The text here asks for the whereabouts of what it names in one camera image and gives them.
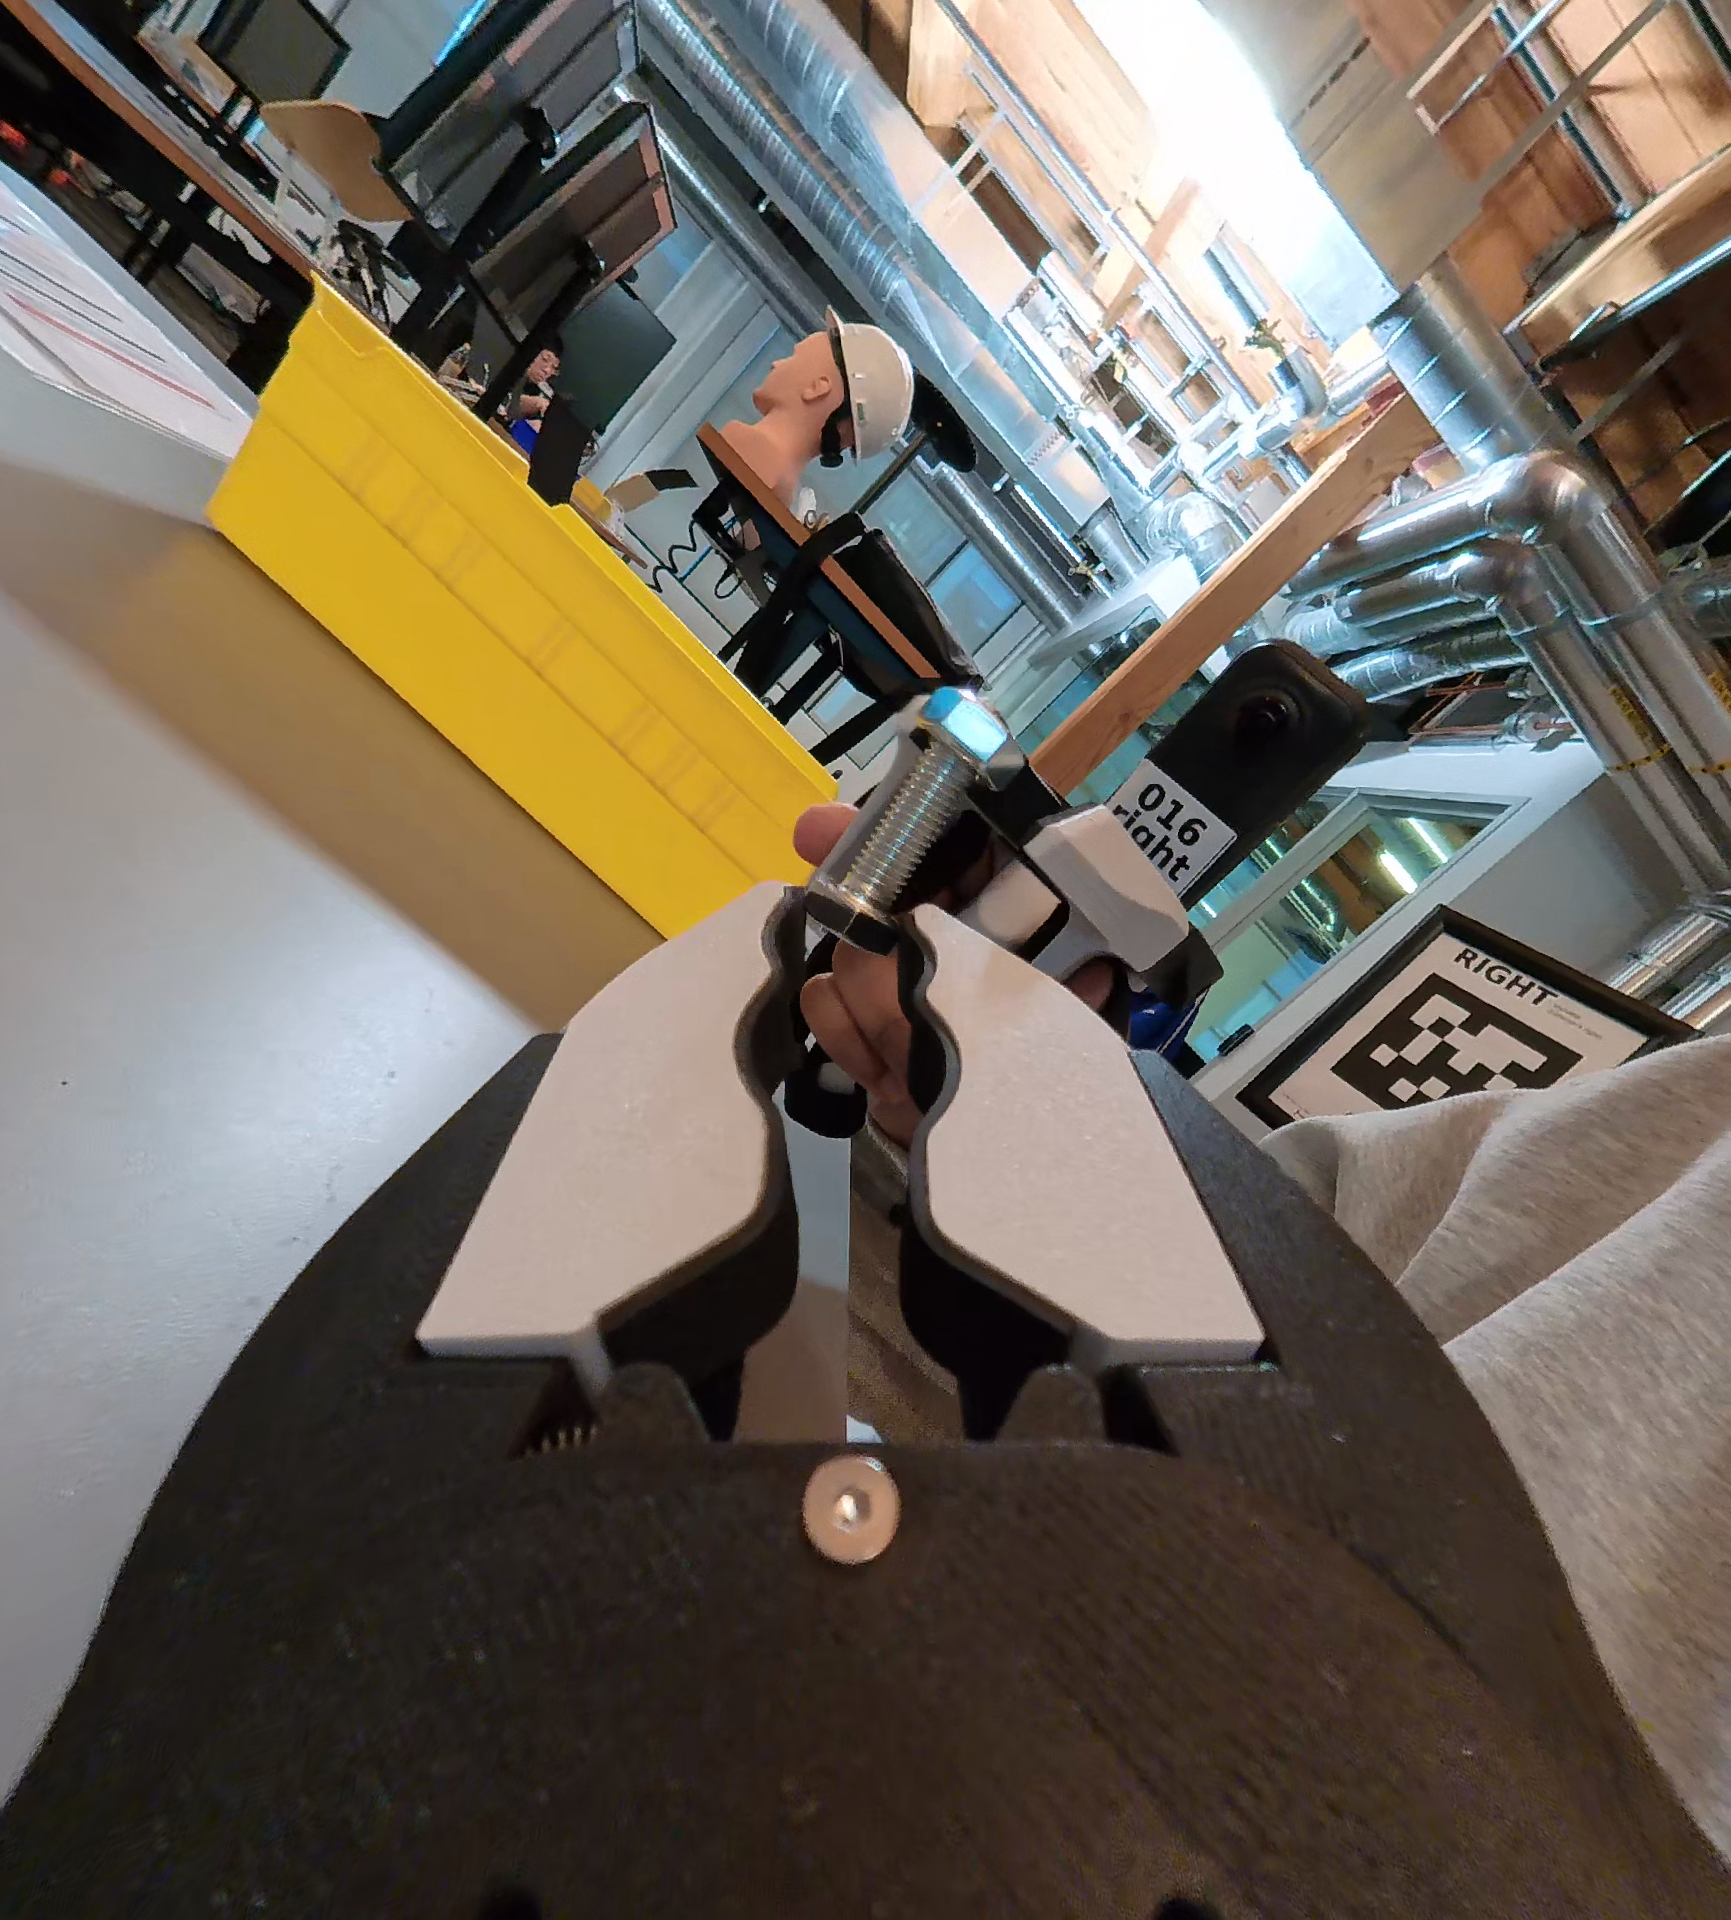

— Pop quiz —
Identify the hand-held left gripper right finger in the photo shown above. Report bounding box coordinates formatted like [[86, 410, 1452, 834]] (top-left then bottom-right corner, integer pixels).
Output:
[[899, 899, 1274, 1440]]

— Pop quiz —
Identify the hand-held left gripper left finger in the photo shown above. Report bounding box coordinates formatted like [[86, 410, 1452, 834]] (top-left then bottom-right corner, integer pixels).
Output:
[[416, 881, 808, 1434]]

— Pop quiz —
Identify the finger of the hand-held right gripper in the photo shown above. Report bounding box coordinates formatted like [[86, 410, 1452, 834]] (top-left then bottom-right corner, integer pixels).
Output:
[[975, 737, 1074, 862]]

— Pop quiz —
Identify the steel hex nut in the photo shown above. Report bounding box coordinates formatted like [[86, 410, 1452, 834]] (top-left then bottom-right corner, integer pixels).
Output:
[[924, 693, 1022, 784]]

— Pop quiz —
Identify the steel bolt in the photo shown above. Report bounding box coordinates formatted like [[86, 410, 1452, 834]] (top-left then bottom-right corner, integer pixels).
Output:
[[805, 741, 989, 956]]

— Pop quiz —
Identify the yellow plastic bin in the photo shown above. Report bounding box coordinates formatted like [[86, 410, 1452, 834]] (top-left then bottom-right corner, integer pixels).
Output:
[[205, 272, 842, 934]]

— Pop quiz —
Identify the person's right forearm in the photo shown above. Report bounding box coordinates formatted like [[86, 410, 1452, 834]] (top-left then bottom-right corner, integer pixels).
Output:
[[1260, 1016, 1731, 1920]]

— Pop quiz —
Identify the wooden top office desk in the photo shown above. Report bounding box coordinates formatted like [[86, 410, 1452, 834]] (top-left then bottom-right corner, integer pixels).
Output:
[[696, 424, 965, 760]]

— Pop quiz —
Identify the grey desk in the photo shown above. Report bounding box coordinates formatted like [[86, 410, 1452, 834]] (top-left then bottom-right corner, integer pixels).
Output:
[[0, 90, 867, 1920]]

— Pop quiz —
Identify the person's right hand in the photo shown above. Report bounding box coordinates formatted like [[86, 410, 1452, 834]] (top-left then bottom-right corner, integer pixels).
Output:
[[796, 800, 943, 1153]]

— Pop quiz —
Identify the silver pipe bundle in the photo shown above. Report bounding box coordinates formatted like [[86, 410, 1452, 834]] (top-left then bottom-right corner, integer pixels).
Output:
[[1277, 270, 1731, 1037]]

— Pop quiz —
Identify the framed marker sign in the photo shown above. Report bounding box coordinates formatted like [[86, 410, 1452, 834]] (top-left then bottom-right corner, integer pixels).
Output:
[[1233, 904, 1701, 1130]]

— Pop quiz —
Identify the black disc-top pole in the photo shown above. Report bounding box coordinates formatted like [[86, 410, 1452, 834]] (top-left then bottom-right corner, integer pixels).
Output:
[[907, 375, 981, 481]]

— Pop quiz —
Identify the white hard hat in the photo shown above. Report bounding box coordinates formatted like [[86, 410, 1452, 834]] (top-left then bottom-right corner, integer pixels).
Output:
[[823, 307, 915, 453]]

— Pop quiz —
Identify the mannequin head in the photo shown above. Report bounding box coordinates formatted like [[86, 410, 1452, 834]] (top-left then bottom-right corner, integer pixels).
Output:
[[751, 329, 849, 516]]

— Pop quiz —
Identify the laminated paper sheet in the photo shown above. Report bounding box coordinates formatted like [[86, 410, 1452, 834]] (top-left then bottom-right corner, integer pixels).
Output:
[[0, 92, 255, 439]]

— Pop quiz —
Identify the silver ventilation duct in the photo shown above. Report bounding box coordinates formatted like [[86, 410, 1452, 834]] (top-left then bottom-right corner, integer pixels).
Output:
[[622, 0, 1091, 646]]

